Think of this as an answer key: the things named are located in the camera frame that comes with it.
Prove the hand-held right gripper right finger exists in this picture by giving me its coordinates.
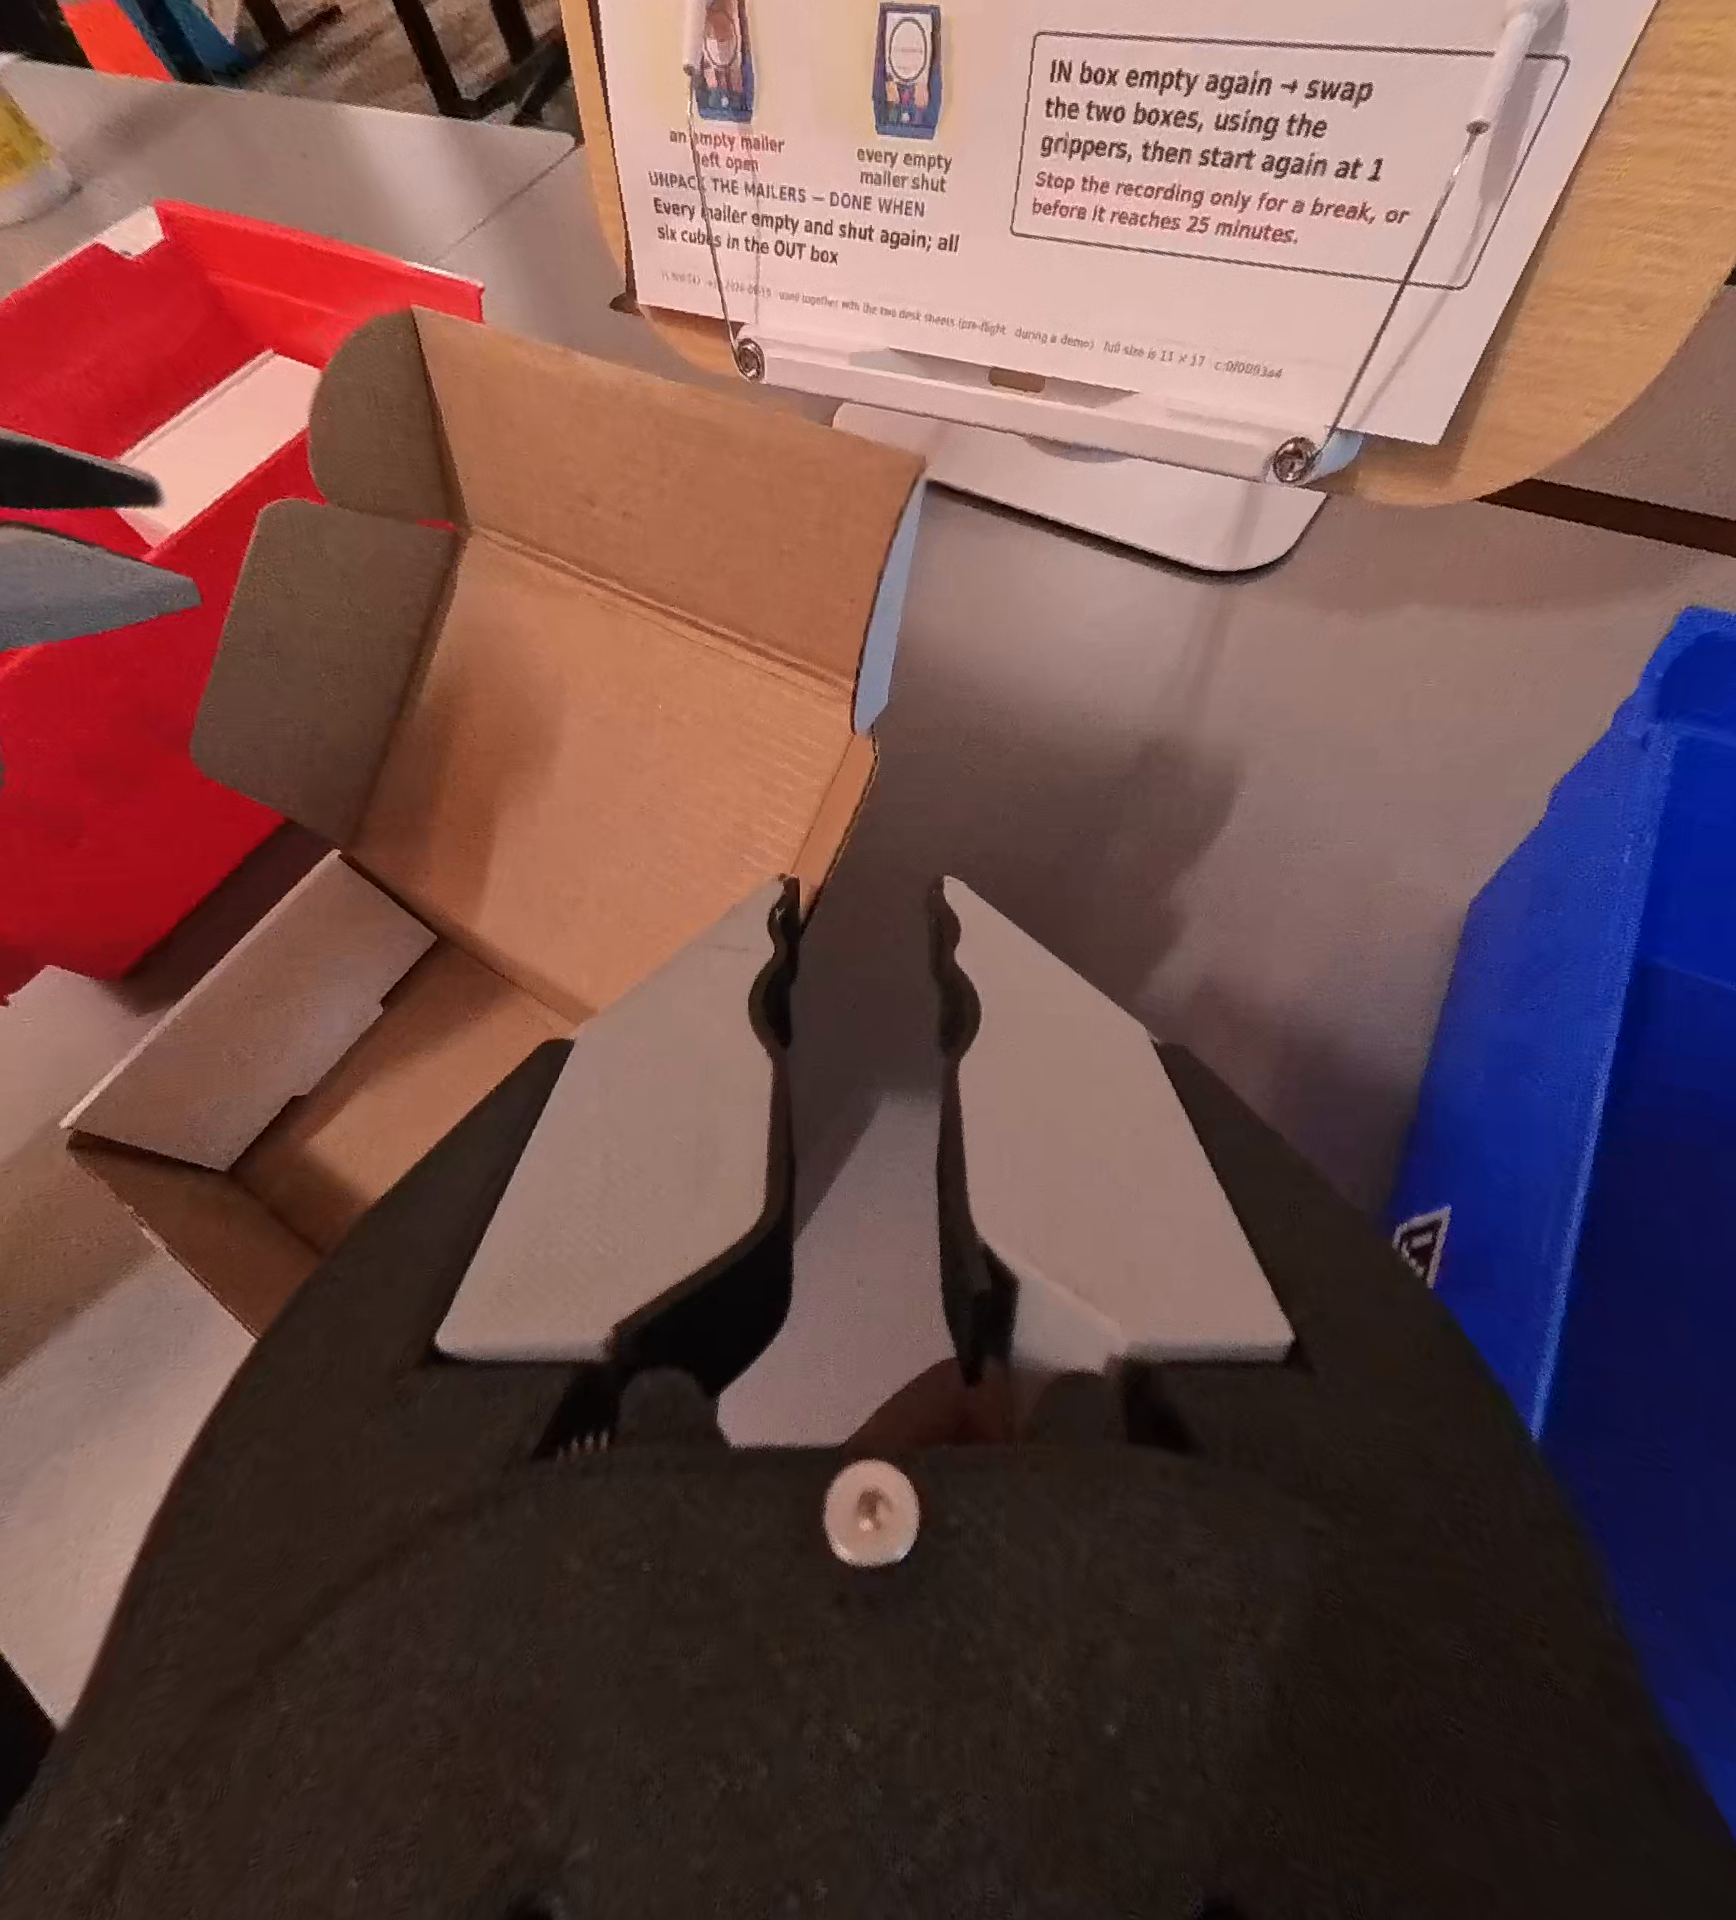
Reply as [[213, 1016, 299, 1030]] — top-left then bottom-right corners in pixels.
[[933, 873, 1298, 1390]]

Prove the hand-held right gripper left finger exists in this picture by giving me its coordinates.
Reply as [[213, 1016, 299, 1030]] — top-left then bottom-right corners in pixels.
[[432, 873, 806, 1393]]

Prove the red plastic bin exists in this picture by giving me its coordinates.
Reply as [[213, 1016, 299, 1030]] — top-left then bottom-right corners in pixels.
[[0, 198, 488, 1010]]

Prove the white cardboard mailer box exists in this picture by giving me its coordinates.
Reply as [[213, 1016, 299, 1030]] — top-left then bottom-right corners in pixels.
[[115, 348, 326, 545], [65, 306, 931, 1338]]

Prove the blue plastic bin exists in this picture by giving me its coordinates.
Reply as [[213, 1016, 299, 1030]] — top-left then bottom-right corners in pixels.
[[1384, 606, 1736, 1920]]

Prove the printed instruction poster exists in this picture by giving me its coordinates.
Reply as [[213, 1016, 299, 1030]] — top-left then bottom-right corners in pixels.
[[598, 0, 1660, 448]]

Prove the instruction sheet on wooden stand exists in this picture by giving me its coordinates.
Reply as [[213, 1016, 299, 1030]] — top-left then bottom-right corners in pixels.
[[561, 0, 1736, 508]]

